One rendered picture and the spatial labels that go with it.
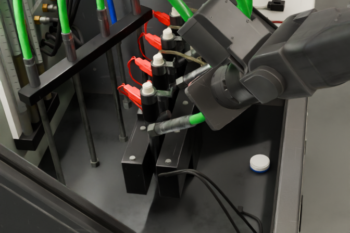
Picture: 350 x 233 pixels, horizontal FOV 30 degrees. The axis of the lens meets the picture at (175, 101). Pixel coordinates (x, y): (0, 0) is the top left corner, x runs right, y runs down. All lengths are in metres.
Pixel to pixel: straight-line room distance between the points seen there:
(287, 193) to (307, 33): 0.54
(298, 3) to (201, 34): 0.84
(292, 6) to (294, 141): 0.41
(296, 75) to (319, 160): 1.91
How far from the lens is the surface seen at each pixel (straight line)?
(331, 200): 2.39
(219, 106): 0.80
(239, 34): 0.69
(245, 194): 1.27
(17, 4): 1.05
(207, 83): 0.80
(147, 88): 1.07
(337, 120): 2.70
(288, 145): 1.20
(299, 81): 0.63
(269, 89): 0.65
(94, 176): 1.34
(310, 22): 0.63
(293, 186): 1.13
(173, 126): 0.95
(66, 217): 0.79
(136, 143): 1.17
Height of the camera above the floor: 1.78
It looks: 40 degrees down
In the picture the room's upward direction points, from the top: 6 degrees counter-clockwise
